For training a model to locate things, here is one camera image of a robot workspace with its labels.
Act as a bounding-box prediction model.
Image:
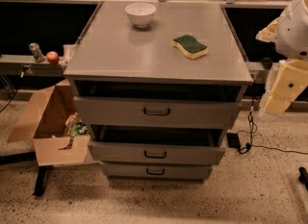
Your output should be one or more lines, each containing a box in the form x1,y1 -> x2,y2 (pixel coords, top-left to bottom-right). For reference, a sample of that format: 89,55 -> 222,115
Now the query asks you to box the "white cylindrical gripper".
262,60 -> 308,116

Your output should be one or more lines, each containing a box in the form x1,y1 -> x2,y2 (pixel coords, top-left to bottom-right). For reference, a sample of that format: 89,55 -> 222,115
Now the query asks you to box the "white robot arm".
256,0 -> 308,120

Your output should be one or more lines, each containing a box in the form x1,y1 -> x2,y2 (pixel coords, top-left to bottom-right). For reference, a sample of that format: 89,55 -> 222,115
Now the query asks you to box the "grey drawer cabinet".
63,0 -> 254,184

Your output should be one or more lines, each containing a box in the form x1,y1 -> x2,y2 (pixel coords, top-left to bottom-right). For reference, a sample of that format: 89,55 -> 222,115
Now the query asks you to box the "grey bottom drawer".
100,162 -> 213,181

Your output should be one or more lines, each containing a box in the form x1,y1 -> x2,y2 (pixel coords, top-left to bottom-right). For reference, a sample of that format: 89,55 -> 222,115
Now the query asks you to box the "open cardboard box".
8,80 -> 95,166

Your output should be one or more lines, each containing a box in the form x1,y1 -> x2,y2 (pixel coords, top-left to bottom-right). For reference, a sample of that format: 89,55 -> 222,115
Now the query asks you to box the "black phone on shelf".
260,58 -> 272,70

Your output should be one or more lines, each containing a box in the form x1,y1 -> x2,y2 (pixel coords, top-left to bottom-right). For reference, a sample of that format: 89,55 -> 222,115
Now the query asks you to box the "black power adapter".
226,133 -> 241,149

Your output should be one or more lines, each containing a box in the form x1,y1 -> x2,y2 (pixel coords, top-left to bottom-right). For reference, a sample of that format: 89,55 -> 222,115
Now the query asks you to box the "green yellow sponge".
172,35 -> 208,60

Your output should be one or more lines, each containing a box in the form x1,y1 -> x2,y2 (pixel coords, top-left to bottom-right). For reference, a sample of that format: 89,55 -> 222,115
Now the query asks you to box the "white ceramic bowl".
125,3 -> 156,28

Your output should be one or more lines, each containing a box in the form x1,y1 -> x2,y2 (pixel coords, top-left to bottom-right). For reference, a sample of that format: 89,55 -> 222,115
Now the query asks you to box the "green snack packet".
69,124 -> 89,137

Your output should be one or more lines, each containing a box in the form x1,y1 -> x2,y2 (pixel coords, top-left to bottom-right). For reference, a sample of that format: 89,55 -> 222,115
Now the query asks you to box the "red apple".
46,51 -> 60,63

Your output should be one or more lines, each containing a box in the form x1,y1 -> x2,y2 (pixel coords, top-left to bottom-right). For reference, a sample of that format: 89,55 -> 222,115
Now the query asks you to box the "black table leg foot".
33,165 -> 54,197

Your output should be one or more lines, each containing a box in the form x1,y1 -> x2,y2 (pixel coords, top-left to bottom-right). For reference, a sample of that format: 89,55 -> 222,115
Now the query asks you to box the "small grey figurine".
29,42 -> 45,62

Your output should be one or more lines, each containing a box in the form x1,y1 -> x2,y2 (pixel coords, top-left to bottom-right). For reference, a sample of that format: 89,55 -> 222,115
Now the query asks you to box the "black floor cable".
237,96 -> 308,156

